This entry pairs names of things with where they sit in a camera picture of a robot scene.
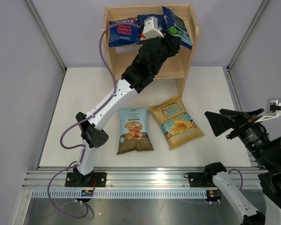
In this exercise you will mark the wooden two-tier shelf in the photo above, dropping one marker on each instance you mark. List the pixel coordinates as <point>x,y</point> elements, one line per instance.
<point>177,67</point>

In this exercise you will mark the aluminium frame post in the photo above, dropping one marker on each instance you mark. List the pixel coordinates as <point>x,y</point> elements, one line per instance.
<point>35,14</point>
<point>260,11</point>

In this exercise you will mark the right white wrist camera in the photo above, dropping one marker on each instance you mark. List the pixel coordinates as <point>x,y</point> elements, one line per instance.
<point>273,109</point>

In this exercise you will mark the yellow kettle chips bag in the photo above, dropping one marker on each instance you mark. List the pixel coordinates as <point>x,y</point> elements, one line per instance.
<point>176,123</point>

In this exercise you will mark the blue green Burts vinegar bag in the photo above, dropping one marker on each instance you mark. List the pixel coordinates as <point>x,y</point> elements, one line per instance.
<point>176,27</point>

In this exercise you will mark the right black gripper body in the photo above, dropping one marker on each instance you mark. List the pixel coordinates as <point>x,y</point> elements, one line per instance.
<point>251,133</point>

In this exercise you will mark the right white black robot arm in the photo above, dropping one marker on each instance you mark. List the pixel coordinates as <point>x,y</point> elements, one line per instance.
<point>270,182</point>

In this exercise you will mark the light blue cassava chips bag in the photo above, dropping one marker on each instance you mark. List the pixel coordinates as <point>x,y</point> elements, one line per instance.
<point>133,130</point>

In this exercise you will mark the right aluminium frame post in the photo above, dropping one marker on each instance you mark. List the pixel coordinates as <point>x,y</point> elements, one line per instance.
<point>260,11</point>

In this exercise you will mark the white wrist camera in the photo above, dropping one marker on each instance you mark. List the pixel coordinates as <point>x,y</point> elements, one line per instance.
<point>151,29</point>
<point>273,109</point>

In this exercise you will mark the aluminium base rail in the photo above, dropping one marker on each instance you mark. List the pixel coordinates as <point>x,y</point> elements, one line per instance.
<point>119,183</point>

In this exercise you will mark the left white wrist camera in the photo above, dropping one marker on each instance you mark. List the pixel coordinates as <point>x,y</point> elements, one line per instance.
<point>151,29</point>

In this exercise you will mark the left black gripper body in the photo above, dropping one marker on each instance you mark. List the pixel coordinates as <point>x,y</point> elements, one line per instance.
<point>167,48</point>

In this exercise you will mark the left aluminium frame post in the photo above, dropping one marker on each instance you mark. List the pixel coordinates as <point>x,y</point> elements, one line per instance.
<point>35,14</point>

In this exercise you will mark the blue Burts chilli bag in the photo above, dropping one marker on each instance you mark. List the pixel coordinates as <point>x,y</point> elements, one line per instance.
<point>125,33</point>
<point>161,22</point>

